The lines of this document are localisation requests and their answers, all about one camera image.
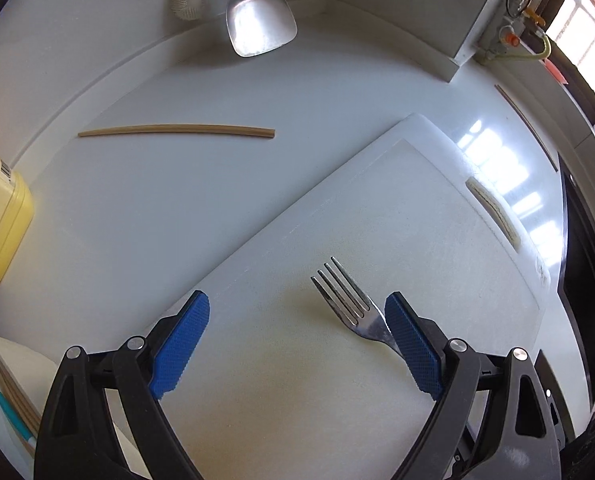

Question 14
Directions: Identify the steel spatula hanging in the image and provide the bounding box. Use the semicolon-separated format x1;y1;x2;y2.
225;0;298;58

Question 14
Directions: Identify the bamboo chopstick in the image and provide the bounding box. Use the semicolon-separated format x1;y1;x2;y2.
0;360;42;437

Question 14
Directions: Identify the chopstick on counter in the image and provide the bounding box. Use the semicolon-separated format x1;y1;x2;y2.
77;124;276;139

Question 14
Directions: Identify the steel fork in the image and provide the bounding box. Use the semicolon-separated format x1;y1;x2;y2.
311;257;403;358

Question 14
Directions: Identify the white cutting board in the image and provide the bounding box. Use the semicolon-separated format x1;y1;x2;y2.
163;115;558;479

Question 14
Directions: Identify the teal rabbit handle spoon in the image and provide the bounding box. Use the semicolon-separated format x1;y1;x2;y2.
0;391;36;454

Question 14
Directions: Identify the gas valve fixture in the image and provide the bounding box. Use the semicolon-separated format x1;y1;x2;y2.
475;0;552;65

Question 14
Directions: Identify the white round basin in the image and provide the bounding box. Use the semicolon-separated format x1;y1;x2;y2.
0;326;149;480

